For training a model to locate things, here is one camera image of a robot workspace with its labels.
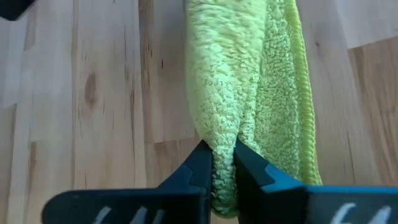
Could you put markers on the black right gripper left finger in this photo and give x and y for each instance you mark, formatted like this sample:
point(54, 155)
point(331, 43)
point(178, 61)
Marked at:
point(140, 205)

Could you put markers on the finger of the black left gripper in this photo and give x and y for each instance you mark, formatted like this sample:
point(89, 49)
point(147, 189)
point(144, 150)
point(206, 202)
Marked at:
point(12, 7)

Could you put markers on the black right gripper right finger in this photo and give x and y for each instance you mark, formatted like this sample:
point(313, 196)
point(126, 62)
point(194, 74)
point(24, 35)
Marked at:
point(280, 205)

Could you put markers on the green microfiber towel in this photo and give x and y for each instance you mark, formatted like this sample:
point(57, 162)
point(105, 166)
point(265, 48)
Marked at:
point(233, 77)

